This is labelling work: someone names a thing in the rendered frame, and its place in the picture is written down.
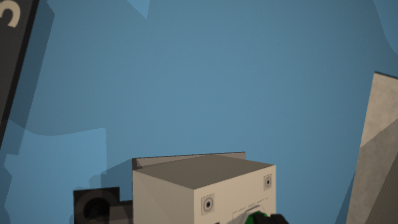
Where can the blue bench mat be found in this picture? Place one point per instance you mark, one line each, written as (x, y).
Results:
(104, 81)

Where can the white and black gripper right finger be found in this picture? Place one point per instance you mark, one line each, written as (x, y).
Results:
(277, 219)

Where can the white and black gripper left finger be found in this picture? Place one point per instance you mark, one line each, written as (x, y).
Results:
(261, 219)

